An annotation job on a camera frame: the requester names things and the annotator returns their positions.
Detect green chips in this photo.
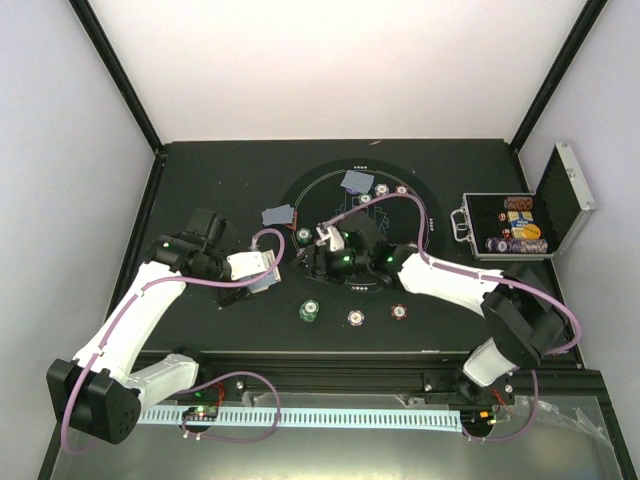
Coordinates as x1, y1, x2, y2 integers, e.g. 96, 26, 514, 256
296, 228, 312, 245
358, 194, 372, 205

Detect red triangular all-in button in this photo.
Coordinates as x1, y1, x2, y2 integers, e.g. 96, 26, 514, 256
285, 211, 298, 231

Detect blue-backed playing card deck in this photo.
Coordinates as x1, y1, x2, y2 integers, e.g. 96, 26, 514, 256
248, 250, 281, 294

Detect dealt cards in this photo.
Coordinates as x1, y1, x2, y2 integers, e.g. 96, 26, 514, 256
340, 170, 375, 194
261, 204, 295, 226

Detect green chip stack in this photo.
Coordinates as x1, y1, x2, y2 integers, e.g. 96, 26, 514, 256
299, 299, 320, 323

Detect red chip stack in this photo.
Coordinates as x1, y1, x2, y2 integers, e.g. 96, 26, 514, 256
391, 304, 408, 320

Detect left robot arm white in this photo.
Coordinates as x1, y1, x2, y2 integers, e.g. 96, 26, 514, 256
46, 232, 284, 454

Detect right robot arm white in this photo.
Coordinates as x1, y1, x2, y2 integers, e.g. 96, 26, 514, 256
290, 242, 568, 404

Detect round black poker mat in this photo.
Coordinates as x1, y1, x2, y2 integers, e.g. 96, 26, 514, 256
275, 158, 446, 300

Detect left controller circuit board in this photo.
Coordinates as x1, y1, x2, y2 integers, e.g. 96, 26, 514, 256
182, 406, 218, 421

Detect controller circuit board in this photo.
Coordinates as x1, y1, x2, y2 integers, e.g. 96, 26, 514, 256
460, 410, 513, 427
182, 406, 218, 421

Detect purple chips row in case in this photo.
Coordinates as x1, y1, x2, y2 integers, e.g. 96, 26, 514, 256
485, 237, 549, 254

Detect boxed card deck in case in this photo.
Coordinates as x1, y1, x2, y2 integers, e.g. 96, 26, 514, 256
507, 211, 533, 239

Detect brown chips row in case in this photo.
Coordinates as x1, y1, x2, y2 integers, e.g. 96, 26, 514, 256
504, 196, 534, 211

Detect yellow round button in case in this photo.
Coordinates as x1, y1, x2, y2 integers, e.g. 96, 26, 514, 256
523, 223, 541, 239

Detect right controller circuit board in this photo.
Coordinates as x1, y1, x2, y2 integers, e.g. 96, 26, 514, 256
460, 410, 513, 427

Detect aluminium poker case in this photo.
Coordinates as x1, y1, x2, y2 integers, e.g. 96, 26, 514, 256
450, 142, 597, 261

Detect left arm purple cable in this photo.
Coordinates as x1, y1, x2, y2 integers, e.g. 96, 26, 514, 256
59, 228, 287, 455

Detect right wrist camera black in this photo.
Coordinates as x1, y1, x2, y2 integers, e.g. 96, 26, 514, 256
339, 211, 384, 251

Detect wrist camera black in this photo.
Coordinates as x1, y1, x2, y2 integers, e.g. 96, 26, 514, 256
339, 211, 384, 251
186, 209, 227, 247

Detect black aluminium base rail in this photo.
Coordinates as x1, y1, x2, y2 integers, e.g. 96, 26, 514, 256
192, 349, 606, 401

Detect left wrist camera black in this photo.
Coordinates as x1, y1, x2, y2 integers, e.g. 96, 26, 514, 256
186, 209, 227, 247

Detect white slotted cable duct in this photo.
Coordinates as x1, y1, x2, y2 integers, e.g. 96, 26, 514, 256
138, 405, 462, 433

